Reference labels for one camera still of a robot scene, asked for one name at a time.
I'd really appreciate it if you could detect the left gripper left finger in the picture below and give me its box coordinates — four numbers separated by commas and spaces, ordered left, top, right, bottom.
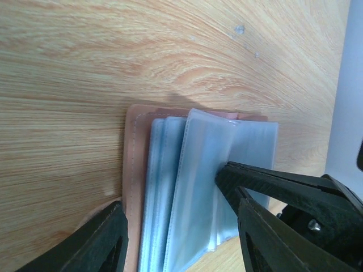
18, 201, 128, 271

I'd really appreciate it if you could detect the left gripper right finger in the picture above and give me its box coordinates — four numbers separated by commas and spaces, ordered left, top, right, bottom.
238, 197, 355, 271

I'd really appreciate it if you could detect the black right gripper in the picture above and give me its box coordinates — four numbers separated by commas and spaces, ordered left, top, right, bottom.
216, 161, 362, 271

